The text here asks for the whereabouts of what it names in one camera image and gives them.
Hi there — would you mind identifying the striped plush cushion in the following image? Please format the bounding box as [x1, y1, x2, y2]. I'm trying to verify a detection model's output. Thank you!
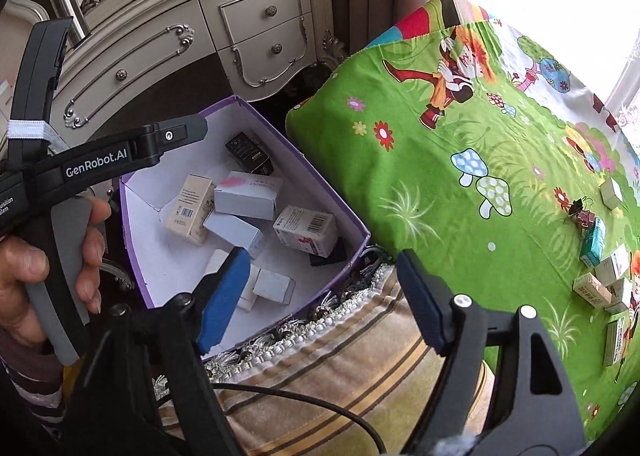
[150, 261, 496, 456]

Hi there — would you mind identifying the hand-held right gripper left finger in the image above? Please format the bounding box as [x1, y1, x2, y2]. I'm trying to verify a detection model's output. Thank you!
[65, 248, 251, 456]

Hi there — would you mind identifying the person's left forearm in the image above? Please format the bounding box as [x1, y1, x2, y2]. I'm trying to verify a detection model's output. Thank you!
[0, 326, 66, 437]

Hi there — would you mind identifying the pile of assorted small boxes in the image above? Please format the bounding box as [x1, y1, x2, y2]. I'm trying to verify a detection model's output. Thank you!
[572, 178, 633, 368]
[165, 171, 348, 311]

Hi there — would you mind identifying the white lace sheer curtain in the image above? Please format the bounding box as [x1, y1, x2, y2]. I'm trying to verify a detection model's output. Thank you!
[597, 80, 640, 137]

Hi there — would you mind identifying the small dresser drawer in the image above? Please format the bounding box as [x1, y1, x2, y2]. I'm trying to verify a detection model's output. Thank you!
[232, 16, 309, 87]
[220, 0, 303, 47]

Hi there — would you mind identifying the purple cardboard box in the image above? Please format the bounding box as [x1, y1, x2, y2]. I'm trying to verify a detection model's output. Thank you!
[119, 94, 372, 357]

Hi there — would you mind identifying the cream ornate dresser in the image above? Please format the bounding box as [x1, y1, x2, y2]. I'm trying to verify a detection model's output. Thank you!
[0, 0, 348, 157]

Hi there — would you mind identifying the person's left hand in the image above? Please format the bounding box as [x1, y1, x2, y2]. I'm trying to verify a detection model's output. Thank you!
[0, 197, 114, 337]

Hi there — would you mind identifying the cartoon printed green cloth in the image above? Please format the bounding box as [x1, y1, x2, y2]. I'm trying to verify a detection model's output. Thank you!
[285, 0, 640, 442]

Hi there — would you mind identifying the teal printed box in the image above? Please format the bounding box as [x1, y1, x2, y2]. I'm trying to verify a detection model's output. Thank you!
[580, 217, 607, 267]

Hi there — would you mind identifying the wide curved dresser drawer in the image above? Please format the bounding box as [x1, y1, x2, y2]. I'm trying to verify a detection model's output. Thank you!
[50, 0, 211, 147]

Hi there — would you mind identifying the patterned binder clip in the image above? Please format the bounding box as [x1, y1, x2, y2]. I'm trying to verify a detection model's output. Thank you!
[567, 198, 596, 233]

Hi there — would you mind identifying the black cable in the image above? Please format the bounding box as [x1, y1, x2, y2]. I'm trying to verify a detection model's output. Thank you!
[215, 383, 387, 456]

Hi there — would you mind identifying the black printed box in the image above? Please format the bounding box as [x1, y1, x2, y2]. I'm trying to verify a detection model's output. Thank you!
[225, 132, 275, 175]

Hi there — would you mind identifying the stainless steel thermos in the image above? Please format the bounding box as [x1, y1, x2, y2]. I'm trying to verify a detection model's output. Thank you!
[46, 0, 92, 49]

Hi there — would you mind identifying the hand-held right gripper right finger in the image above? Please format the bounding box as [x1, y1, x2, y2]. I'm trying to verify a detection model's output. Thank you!
[397, 250, 586, 456]

